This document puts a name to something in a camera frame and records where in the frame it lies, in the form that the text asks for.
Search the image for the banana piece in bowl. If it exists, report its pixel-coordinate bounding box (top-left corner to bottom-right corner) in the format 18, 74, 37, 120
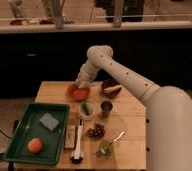
103, 85, 122, 93

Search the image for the metal cup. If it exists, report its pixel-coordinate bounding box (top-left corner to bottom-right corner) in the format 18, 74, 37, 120
101, 101, 113, 118

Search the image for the small wooden block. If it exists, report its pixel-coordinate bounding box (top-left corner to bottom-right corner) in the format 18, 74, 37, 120
64, 125, 76, 149

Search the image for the red bowl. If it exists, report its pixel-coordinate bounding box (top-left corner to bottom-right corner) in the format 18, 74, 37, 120
68, 84, 90, 101

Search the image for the bunch of dark grapes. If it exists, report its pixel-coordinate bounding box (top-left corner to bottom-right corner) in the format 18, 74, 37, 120
86, 124, 105, 138

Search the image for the green plastic tray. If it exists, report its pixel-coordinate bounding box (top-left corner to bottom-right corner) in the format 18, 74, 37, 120
4, 103, 70, 165

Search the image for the grey folded towel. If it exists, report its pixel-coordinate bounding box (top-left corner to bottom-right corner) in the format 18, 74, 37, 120
39, 113, 59, 131

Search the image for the orange fruit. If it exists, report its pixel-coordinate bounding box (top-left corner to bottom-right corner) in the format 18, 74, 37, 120
28, 138, 43, 154

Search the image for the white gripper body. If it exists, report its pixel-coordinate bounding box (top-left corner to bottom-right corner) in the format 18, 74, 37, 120
75, 62, 98, 88

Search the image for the white cup with cucumber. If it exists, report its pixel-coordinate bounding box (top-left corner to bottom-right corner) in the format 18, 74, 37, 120
79, 102, 94, 120

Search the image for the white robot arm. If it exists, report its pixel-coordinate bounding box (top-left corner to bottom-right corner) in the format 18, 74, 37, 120
76, 45, 192, 171

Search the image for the dark brown wooden bowl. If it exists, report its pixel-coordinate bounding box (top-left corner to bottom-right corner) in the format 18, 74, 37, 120
101, 79, 122, 99

